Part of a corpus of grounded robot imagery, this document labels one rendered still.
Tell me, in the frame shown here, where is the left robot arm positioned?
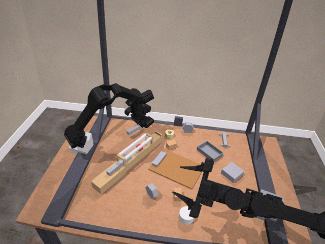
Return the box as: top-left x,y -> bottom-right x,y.
198,180 -> 325,239

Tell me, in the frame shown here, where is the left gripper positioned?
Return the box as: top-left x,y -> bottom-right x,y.
172,158 -> 226,218

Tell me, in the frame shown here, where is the white cylinder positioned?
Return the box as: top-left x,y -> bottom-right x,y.
179,206 -> 194,225

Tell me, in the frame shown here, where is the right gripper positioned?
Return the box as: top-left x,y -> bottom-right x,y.
124,106 -> 154,128

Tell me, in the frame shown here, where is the beige roll of masking tape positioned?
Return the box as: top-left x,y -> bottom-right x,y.
165,130 -> 174,138

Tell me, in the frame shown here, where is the clear rectangular channel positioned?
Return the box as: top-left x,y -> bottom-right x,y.
119,134 -> 152,165

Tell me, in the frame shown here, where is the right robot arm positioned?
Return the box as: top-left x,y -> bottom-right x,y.
64,83 -> 154,148

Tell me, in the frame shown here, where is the small wooden block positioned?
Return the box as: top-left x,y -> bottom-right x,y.
166,140 -> 177,150
174,188 -> 182,201

